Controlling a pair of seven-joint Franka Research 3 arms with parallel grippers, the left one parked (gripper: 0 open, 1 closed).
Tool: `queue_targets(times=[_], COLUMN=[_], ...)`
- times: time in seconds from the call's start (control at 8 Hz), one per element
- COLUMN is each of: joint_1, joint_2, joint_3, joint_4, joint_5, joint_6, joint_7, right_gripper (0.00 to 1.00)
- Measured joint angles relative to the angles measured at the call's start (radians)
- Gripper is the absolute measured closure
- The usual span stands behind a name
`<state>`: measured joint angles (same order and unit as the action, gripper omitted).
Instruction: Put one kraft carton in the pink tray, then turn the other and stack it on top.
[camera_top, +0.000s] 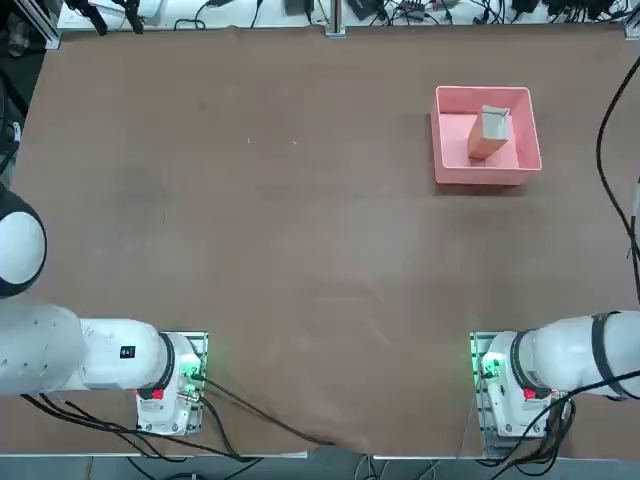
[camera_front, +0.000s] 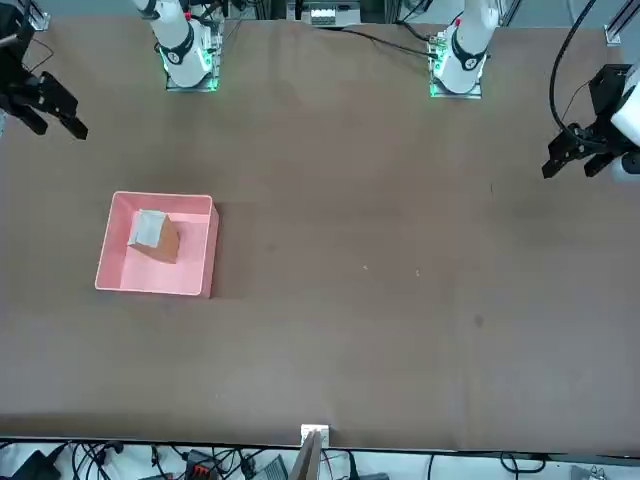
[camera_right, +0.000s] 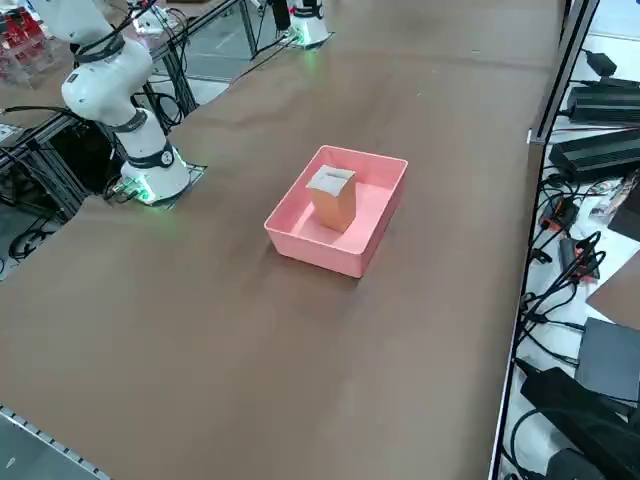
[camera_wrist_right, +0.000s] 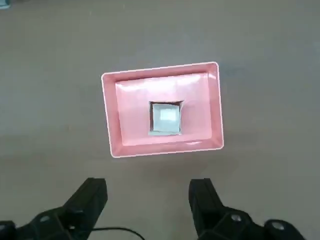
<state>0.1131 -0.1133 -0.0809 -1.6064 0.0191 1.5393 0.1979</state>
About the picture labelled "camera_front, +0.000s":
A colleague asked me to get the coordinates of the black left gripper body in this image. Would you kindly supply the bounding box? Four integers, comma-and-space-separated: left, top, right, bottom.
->
588, 63, 635, 129

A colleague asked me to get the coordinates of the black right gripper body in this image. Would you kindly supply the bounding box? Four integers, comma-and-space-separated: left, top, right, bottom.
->
0, 5, 39, 81

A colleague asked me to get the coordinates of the pink plastic tray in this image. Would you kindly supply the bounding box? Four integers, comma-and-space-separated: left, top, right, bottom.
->
93, 190, 221, 301

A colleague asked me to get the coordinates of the silver metal fitting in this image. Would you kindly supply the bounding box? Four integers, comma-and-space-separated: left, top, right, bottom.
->
569, 463, 609, 480

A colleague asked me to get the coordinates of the large black power adapter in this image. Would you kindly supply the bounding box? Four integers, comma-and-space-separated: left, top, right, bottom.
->
10, 448, 62, 480

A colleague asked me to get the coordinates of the red and black plug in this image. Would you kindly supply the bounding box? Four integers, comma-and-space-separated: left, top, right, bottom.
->
185, 448, 222, 477

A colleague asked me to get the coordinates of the grey ribbed power adapter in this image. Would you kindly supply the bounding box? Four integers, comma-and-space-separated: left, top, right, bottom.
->
258, 455, 287, 480

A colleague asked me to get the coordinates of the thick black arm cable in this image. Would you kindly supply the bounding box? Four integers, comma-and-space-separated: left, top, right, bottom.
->
548, 0, 600, 132

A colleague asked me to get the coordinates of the thin black table cable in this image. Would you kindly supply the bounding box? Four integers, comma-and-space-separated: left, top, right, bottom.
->
319, 23, 437, 55

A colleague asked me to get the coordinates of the white post bracket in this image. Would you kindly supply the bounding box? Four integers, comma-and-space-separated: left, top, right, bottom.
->
299, 423, 332, 447

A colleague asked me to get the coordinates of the upright camera post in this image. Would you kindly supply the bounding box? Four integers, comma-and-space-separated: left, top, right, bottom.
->
291, 429, 324, 480

